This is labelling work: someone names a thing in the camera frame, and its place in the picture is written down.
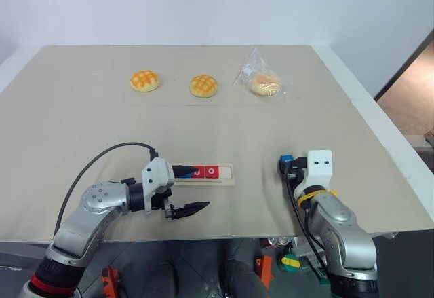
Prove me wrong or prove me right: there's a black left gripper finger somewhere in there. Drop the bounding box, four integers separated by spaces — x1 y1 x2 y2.
172 164 201 177
163 198 211 221

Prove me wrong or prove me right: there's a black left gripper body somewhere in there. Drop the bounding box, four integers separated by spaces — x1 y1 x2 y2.
150 189 174 212

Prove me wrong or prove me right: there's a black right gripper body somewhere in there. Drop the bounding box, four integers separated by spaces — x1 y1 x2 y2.
286 156 309 181

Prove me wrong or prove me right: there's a wooden letter tray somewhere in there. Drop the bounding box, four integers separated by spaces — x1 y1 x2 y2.
171 163 236 188

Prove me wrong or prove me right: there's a yellow zip tie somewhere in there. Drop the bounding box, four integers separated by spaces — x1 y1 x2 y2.
297 189 339 208

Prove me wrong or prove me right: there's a pale bun in bag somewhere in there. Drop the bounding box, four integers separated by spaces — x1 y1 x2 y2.
249 73 281 97

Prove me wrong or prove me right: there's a golden pineapple bun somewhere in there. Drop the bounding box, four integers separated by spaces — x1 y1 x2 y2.
130 69 162 93
189 74 220 99

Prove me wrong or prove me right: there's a dark rounded shape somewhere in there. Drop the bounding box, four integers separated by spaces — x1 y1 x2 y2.
220 259 269 298

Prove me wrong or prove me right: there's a green and yellow roll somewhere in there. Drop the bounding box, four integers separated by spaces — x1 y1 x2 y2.
281 253 302 272

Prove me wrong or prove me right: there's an orange and black tool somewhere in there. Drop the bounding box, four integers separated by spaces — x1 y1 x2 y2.
100 266 120 298

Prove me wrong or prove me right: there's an orange clamp tool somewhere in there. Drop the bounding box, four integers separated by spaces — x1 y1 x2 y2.
255 255 274 291

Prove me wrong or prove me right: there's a bun in plastic bag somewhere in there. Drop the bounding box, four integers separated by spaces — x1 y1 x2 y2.
232 47 293 99

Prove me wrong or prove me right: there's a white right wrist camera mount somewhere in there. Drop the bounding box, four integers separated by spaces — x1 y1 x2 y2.
293 149 334 198

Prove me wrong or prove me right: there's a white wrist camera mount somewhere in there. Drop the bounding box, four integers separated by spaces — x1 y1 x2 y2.
140 156 176 215
293 149 334 198

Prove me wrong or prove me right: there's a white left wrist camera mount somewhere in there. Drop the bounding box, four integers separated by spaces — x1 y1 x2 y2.
140 156 176 215

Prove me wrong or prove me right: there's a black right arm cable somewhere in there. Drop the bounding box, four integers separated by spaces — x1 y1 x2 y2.
283 171 329 274

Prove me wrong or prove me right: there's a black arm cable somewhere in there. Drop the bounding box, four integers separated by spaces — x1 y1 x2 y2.
53 141 159 238
283 171 329 274

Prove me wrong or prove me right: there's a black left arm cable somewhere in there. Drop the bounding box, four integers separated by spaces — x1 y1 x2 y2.
53 141 159 238

